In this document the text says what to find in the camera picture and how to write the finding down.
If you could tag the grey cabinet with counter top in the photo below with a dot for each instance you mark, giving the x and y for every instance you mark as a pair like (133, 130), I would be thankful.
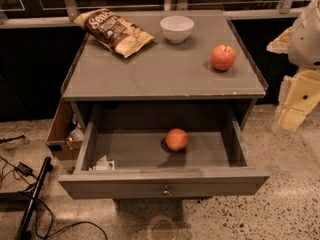
(162, 70)

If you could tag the black pole on floor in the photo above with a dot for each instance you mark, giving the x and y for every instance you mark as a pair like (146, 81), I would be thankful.
(33, 198)

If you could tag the orange fruit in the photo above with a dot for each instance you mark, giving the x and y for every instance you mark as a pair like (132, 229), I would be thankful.
(176, 139)

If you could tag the round metal drawer knob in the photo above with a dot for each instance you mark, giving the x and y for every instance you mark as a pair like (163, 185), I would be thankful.
(166, 192)

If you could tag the white ceramic bowl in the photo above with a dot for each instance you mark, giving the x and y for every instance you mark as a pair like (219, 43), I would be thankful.
(176, 29)

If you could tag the red apple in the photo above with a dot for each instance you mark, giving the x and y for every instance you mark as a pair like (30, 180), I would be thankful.
(222, 57)

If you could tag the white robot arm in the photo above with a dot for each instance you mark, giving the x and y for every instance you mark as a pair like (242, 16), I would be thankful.
(304, 42)

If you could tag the open grey top drawer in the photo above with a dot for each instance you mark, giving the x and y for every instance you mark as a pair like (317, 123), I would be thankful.
(214, 162)

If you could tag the brown chip bag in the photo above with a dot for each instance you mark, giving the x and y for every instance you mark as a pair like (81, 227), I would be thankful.
(113, 31)

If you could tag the black power adapter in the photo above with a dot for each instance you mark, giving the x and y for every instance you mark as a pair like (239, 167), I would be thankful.
(23, 169)

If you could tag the white paper in drawer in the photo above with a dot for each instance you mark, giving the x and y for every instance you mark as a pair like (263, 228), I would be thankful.
(102, 164)

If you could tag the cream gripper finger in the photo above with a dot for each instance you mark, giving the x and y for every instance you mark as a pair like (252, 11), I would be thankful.
(280, 44)
(298, 96)

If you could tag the metal window railing frame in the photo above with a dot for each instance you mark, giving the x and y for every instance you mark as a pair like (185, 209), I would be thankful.
(160, 4)

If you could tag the brown cardboard box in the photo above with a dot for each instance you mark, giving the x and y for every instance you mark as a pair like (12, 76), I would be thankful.
(61, 145)

